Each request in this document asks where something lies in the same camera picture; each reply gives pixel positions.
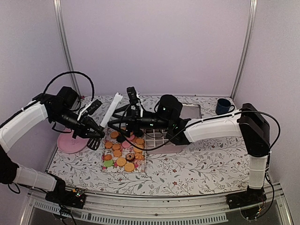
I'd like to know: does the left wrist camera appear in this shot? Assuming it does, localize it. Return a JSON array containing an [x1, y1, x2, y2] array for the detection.
[[77, 99, 102, 121]]

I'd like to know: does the yellow dotted round biscuit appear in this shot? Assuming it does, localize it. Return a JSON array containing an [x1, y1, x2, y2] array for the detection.
[[124, 163, 135, 172]]

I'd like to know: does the green sandwich cookie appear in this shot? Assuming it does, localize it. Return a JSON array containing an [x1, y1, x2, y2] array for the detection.
[[103, 160, 114, 168]]

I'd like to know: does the floral patterned tablecloth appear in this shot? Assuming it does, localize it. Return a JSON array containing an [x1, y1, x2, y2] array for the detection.
[[45, 94, 268, 196]]

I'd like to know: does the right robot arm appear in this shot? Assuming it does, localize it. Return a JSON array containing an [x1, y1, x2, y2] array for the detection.
[[104, 93, 273, 209]]

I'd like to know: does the pink round plate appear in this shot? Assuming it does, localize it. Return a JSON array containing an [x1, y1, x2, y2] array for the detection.
[[57, 128, 88, 154]]

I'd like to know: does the pink sandwich cookie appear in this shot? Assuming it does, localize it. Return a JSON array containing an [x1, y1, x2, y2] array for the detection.
[[122, 141, 131, 148]]

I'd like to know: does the dark blue mug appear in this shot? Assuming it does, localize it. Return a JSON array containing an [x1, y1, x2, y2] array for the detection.
[[215, 98, 235, 115]]

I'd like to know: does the aluminium front rail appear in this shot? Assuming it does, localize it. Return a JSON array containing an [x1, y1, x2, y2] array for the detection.
[[20, 184, 294, 225]]

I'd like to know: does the chocolate sprinkle donut cookie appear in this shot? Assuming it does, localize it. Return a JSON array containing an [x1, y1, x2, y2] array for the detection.
[[125, 153, 135, 162]]

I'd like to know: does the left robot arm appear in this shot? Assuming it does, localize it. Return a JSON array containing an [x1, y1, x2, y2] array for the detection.
[[0, 86, 105, 204]]

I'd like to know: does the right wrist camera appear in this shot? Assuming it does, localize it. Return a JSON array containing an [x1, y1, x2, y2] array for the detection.
[[127, 87, 144, 117]]

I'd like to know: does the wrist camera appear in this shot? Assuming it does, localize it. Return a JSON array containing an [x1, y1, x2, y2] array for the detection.
[[77, 99, 102, 121], [127, 87, 144, 117]]

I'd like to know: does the pink tin with white dividers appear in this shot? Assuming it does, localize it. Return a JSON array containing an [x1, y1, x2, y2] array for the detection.
[[144, 129, 186, 155]]

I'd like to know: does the black sandwich cookie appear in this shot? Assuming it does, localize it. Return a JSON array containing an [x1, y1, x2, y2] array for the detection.
[[116, 135, 126, 143]]

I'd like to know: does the swirl butter cookie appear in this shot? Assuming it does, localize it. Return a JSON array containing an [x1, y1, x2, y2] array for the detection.
[[103, 154, 113, 161]]

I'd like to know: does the clear tin lid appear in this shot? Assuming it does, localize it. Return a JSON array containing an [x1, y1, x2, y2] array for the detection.
[[180, 103, 202, 119]]

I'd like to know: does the floral rectangular tray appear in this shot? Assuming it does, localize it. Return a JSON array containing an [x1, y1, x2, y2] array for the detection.
[[100, 128, 146, 173]]

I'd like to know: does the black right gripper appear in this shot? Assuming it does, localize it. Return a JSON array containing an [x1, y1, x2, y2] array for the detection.
[[107, 104, 172, 137]]

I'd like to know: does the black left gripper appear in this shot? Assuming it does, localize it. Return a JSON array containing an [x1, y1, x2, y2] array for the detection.
[[51, 107, 105, 138]]

